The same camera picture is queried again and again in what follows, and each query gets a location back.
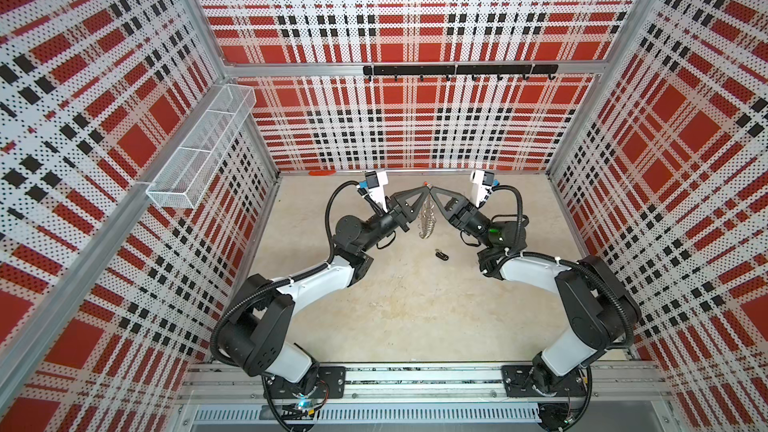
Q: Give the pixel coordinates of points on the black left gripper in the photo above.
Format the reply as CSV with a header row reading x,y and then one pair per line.
x,y
409,212

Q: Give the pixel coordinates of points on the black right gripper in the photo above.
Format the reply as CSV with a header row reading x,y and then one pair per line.
x,y
463,218

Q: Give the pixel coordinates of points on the black key tag with key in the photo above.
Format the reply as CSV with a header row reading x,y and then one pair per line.
x,y
441,255

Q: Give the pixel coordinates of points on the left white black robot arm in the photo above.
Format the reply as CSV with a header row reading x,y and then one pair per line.
x,y
251,333

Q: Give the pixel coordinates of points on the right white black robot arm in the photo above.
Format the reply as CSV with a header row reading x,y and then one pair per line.
x,y
601,314

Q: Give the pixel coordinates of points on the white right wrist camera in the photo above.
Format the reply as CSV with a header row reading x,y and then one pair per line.
x,y
482,185

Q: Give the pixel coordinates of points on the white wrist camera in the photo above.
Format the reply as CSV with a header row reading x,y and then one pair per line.
x,y
482,185
372,188

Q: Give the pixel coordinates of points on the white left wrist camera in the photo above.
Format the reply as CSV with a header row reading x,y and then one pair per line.
x,y
372,188

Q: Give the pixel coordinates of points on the red flat piece at wall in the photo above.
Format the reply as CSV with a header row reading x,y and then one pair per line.
x,y
321,173

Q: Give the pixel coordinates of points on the black wall hook rail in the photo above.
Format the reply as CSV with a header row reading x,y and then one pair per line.
x,y
523,70

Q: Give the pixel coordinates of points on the white wire mesh basket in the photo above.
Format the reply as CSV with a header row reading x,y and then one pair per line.
x,y
186,176

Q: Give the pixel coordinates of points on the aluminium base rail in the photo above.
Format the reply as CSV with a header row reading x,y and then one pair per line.
x,y
490,396

